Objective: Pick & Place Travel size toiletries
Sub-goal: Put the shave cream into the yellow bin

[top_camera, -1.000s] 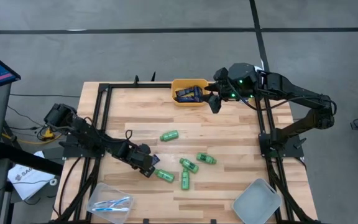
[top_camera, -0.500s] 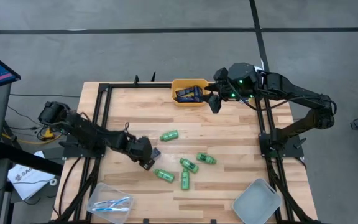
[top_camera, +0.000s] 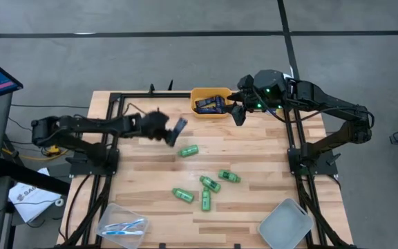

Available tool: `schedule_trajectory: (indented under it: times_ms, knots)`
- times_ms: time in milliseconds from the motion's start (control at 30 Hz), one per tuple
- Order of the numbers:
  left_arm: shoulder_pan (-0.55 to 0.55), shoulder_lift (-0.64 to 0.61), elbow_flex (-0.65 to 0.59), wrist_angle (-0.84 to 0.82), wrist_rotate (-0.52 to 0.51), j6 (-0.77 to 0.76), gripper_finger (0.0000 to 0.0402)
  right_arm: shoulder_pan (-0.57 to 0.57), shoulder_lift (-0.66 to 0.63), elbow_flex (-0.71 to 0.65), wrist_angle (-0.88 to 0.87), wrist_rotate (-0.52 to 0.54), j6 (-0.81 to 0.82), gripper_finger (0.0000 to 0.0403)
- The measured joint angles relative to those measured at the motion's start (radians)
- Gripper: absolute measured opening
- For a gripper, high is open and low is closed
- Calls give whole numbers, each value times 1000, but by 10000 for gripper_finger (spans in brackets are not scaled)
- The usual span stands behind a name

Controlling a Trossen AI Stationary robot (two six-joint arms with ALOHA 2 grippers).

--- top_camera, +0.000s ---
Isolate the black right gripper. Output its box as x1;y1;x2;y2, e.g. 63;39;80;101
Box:
225;68;288;127

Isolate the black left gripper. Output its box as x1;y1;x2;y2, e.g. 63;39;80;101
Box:
138;109;189;148

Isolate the packaged blue toothbrush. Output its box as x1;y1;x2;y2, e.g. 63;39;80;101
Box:
104;218;145;231
101;230;144;237

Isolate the yellow plastic bin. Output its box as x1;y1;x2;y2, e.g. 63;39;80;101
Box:
189;86;235;120

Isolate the clear plastic bin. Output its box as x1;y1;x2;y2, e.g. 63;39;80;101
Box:
95;202;150;249

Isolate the grey plastic bin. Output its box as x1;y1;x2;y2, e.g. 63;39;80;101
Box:
256;197;314;249

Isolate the white printed paper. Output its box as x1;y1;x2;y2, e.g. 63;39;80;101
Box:
8;167;64;223

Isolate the black aluminium table frame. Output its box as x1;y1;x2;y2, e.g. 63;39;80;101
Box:
81;82;340;249

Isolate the black diagonal frame strut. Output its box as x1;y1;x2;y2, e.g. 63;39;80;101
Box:
297;172;350;248
60;172;117;247

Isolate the yellow power cable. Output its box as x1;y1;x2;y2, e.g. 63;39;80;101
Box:
1;145;70;163

